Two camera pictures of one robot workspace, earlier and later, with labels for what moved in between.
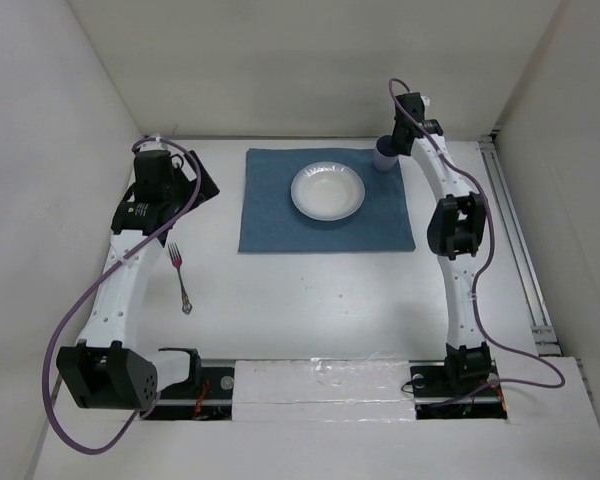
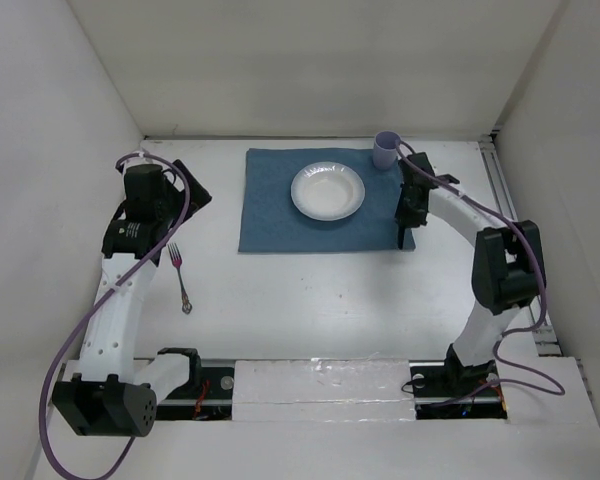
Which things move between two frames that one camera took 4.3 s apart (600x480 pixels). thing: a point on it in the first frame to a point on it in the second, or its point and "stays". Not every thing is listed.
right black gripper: x=400 y=149 to x=404 y=217
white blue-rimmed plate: x=328 y=191 stays
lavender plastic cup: x=385 y=154 stays
